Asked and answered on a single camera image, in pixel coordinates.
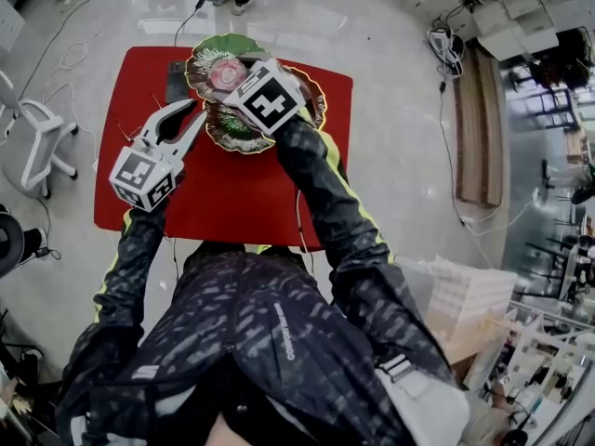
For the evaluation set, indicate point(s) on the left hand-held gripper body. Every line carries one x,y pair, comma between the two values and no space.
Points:
135,174

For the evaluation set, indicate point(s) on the round pink container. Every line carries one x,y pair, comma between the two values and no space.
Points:
228,74

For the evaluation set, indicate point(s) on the brown wooden floor board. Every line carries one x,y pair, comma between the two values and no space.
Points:
479,133

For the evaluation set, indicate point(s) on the person's left forearm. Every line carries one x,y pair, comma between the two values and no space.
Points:
132,249

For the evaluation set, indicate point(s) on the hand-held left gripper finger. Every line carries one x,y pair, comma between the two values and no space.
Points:
153,123
188,137

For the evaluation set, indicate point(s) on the black smartphone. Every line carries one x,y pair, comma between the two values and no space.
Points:
175,84

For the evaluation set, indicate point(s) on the person's right forearm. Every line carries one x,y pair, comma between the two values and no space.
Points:
325,193

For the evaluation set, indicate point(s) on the person's dark patterned jacket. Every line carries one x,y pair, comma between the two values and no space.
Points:
279,351

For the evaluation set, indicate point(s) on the white office chair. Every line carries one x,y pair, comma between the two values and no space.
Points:
39,128

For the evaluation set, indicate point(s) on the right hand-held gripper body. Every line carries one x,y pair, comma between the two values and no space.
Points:
269,102

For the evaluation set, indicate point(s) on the white patterned carton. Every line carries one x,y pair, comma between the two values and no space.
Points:
465,286

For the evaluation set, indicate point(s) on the brown-rimmed leaf plate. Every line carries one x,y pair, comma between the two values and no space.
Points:
204,72

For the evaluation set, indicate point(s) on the white power strip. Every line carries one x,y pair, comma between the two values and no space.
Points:
446,47

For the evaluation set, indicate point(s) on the white shelf rack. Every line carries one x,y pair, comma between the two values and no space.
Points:
548,342

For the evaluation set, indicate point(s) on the red tablecloth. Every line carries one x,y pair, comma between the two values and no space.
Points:
232,193

